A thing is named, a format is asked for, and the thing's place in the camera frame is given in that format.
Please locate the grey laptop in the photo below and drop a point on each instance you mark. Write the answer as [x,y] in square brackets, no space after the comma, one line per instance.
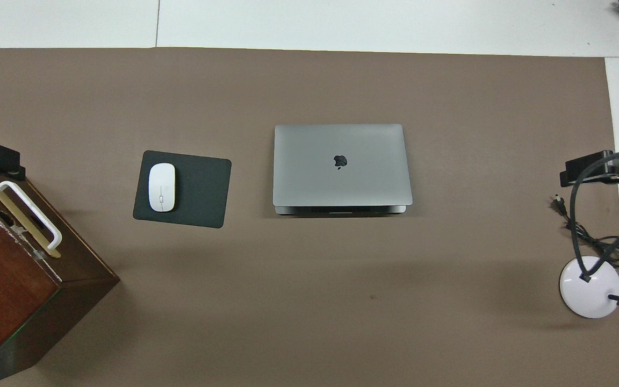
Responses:
[342,166]

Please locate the brass box plate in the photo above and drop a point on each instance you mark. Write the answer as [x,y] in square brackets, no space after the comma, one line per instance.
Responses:
[53,252]

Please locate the white desk lamp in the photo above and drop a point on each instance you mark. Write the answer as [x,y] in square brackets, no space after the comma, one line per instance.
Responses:
[594,301]

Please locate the dark wooden box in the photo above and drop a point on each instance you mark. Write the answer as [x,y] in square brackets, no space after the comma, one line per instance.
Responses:
[8,301]

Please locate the white computer mouse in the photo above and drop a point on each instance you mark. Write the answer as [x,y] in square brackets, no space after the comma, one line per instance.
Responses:
[162,188]

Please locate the black mouse pad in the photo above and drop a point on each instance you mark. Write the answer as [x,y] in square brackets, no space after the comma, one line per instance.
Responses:
[202,188]

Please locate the brown table mat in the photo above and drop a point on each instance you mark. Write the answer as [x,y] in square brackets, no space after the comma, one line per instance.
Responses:
[342,295]

